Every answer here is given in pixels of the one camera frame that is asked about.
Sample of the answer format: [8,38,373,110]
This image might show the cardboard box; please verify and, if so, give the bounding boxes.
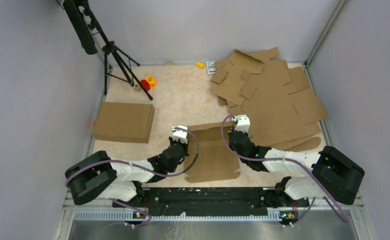
[91,102,155,144]
[183,122,241,184]

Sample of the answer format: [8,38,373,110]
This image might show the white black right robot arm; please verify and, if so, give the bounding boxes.
[228,130,365,206]

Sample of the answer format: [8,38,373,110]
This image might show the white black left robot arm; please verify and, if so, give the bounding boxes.
[64,137,189,207]

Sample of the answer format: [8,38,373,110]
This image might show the folded closed cardboard box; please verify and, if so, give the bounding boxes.
[91,102,155,144]

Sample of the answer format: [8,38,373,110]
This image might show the playing card box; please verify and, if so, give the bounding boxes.
[205,61,217,75]

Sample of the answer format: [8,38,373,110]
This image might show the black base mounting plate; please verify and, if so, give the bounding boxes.
[127,187,310,217]

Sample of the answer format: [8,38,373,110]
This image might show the cardboard sheet pile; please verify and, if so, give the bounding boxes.
[209,47,328,152]

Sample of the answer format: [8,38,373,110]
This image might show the small wooden cube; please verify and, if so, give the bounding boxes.
[133,85,142,92]

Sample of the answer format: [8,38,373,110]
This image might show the red round toy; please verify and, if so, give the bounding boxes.
[140,79,151,91]

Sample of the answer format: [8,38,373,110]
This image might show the orange round toy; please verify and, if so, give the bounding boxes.
[145,75,157,88]

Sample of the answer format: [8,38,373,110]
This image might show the yellow block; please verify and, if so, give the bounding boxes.
[195,61,205,69]

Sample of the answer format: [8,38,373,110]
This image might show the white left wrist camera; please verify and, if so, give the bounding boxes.
[171,125,188,144]

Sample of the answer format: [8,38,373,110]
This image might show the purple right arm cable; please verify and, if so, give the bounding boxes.
[220,115,352,229]

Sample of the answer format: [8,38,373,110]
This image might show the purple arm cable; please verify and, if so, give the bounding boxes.
[220,115,352,229]
[65,127,201,229]

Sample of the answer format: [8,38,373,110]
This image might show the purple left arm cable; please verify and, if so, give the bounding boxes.
[65,127,201,229]

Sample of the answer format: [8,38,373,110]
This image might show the aluminium frame rail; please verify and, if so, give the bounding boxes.
[54,187,377,240]

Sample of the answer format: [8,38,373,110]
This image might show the black camera tripod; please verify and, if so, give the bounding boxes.
[57,0,154,101]

